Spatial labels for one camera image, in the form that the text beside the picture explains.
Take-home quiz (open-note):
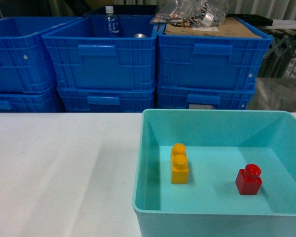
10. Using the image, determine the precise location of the red one-stud block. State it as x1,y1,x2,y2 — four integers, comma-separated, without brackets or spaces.
235,163,262,195

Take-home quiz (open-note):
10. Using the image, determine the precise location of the yellow two-stud block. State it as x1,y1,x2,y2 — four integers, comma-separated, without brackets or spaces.
170,143,189,184

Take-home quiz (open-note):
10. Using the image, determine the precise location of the teal plastic box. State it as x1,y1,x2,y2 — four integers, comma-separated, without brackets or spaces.
133,109,296,237

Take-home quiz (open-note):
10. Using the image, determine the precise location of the blue crate bottom right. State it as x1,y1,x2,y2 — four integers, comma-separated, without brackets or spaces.
156,85,255,110

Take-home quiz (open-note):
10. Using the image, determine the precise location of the blue crate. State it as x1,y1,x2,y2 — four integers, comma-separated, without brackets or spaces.
0,16,78,94
157,18,273,90
42,15,157,91
0,86,65,113
57,87,154,113
156,85,255,110

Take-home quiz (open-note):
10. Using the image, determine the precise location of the blue crate top right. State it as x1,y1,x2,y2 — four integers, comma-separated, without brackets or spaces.
157,18,273,90

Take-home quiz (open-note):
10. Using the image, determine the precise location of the blue crate bottom middle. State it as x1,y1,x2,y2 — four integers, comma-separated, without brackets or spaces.
57,87,154,113

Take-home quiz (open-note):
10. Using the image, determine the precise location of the blue crate top middle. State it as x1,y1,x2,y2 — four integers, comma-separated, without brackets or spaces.
42,15,157,91

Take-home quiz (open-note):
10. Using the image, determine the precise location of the clear water bottle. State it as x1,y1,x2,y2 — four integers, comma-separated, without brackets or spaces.
104,5,120,38

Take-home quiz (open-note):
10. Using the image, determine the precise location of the blue crate bottom left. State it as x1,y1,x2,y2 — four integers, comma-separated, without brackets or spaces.
0,86,65,113

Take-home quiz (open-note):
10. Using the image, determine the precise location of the clear plastic parts bag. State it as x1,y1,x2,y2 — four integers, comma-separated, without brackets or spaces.
150,0,231,28

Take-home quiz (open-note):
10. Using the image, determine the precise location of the brown cardboard sheet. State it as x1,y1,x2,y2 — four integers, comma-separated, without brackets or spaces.
164,17,262,39

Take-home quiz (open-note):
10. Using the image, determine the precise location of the blue crate top left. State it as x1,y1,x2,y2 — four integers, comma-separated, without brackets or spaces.
0,16,78,94

